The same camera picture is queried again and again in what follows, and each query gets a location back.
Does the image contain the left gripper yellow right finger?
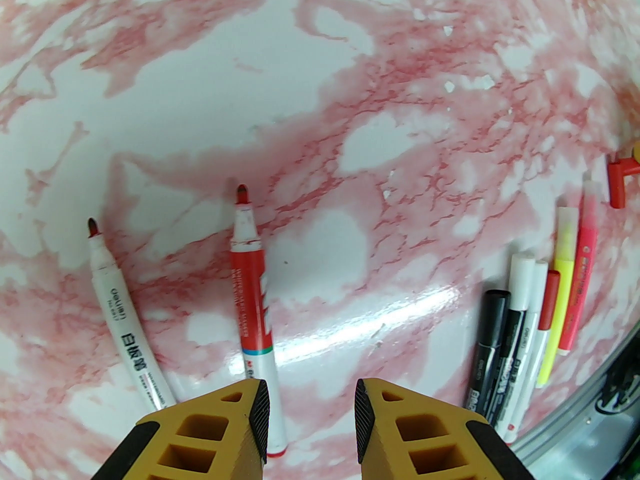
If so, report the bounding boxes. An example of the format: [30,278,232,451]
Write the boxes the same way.
[354,378,536,480]

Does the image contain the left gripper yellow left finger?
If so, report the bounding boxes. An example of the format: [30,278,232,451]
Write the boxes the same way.
[105,379,271,480]

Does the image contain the red barrel whiteboard marker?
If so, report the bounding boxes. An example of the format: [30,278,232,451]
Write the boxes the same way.
[230,184,290,459]

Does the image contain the white barrel red ink marker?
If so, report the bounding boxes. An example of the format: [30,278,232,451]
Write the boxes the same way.
[87,218,178,411]

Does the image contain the yellow highlighter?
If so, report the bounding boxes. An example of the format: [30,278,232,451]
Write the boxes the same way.
[536,206,580,389]

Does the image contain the pink highlighter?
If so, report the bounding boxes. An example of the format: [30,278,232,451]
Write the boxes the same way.
[556,180,601,356]

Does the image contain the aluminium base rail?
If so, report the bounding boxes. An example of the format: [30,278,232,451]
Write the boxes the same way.
[512,318,640,480]

